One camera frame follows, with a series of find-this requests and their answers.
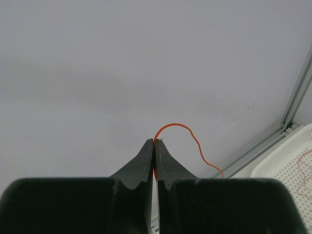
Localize orange cable bundle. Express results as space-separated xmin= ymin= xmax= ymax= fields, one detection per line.
xmin=153 ymin=123 xmax=224 ymax=180

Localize white perforated basket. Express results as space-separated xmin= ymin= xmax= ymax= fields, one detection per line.
xmin=251 ymin=124 xmax=312 ymax=233

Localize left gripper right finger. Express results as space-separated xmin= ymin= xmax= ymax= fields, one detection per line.
xmin=155 ymin=140 xmax=307 ymax=234

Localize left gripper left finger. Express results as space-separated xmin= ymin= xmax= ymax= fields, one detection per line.
xmin=0 ymin=139 xmax=154 ymax=234

